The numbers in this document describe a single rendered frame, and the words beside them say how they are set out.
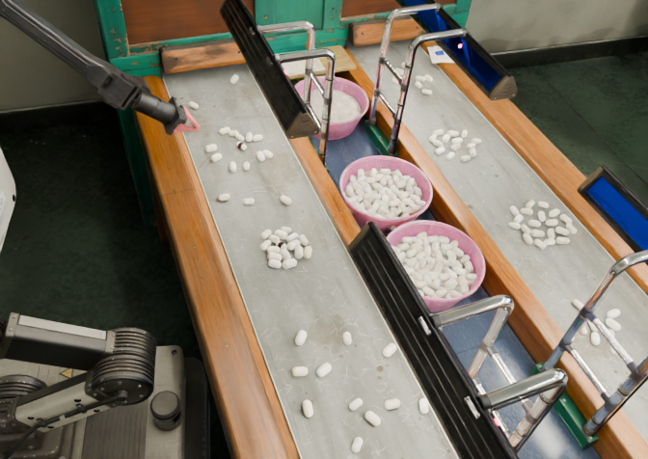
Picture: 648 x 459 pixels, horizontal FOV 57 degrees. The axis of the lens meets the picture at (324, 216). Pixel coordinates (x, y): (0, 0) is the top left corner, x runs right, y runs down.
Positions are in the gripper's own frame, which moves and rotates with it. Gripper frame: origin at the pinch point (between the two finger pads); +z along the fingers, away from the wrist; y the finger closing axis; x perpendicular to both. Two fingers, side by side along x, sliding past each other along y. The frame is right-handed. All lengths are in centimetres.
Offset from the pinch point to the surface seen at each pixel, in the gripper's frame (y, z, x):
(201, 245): -35.0, 0.7, 12.2
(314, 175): -18.6, 28.5, -11.6
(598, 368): -96, 63, -35
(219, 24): 45.9, 10.0, -15.9
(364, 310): -64, 28, -7
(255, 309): -56, 9, 9
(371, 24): 42, 55, -48
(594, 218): -57, 82, -56
